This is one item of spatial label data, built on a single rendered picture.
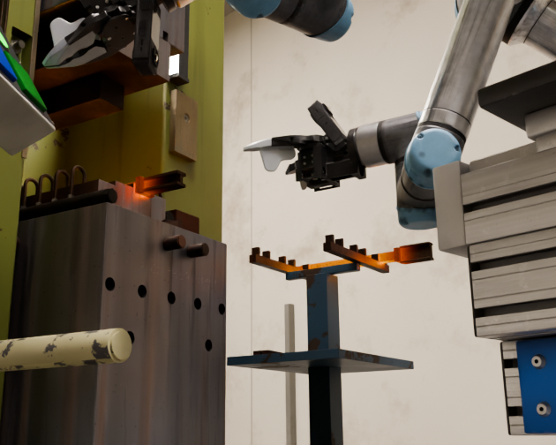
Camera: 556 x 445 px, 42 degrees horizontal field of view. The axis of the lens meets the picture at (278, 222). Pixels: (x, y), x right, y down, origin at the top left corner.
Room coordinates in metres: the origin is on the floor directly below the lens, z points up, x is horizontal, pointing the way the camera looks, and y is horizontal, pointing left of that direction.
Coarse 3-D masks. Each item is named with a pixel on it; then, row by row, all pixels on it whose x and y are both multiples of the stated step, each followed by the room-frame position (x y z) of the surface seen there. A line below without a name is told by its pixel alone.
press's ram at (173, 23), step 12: (48, 0) 1.35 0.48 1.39; (60, 0) 1.33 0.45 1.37; (72, 0) 1.32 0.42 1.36; (48, 12) 1.37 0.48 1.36; (60, 12) 1.37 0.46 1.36; (72, 12) 1.37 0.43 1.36; (84, 12) 1.37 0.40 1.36; (168, 12) 1.49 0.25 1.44; (180, 12) 1.53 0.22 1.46; (48, 24) 1.41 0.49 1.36; (168, 24) 1.49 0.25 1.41; (180, 24) 1.53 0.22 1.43; (168, 36) 1.49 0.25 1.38; (180, 36) 1.53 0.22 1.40; (180, 48) 1.53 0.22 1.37
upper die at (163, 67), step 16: (80, 16) 1.37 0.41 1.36; (48, 32) 1.42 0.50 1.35; (48, 48) 1.42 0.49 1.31; (128, 48) 1.39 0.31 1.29; (160, 48) 1.47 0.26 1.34; (96, 64) 1.42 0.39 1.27; (112, 64) 1.42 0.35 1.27; (128, 64) 1.42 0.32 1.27; (160, 64) 1.47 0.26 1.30; (48, 80) 1.49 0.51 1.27; (64, 80) 1.49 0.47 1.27; (128, 80) 1.49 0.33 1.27; (144, 80) 1.50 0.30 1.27; (160, 80) 1.50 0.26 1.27
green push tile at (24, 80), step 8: (8, 56) 0.94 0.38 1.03; (16, 64) 0.96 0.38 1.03; (16, 72) 0.94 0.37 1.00; (24, 72) 0.99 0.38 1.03; (24, 80) 0.95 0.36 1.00; (24, 88) 0.94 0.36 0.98; (32, 88) 0.98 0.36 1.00; (32, 96) 0.96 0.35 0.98; (40, 96) 1.01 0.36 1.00; (40, 104) 0.99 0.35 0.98
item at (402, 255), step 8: (400, 248) 1.82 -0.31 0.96; (408, 248) 1.82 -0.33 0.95; (416, 248) 1.80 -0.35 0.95; (424, 248) 1.79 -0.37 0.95; (368, 256) 1.87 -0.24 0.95; (384, 256) 1.85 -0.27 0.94; (392, 256) 1.83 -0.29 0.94; (400, 256) 1.82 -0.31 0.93; (408, 256) 1.82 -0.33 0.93; (416, 256) 1.80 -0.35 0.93; (424, 256) 1.79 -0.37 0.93; (312, 264) 1.97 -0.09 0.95; (320, 264) 1.96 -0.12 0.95; (328, 264) 1.94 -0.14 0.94; (336, 264) 1.93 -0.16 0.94
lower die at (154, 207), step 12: (96, 180) 1.33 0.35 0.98; (48, 192) 1.40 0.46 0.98; (60, 192) 1.39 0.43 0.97; (84, 192) 1.35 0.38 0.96; (120, 192) 1.38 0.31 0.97; (132, 192) 1.41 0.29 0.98; (120, 204) 1.38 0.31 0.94; (132, 204) 1.42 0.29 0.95; (144, 204) 1.44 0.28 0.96; (156, 204) 1.48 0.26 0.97; (156, 216) 1.48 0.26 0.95
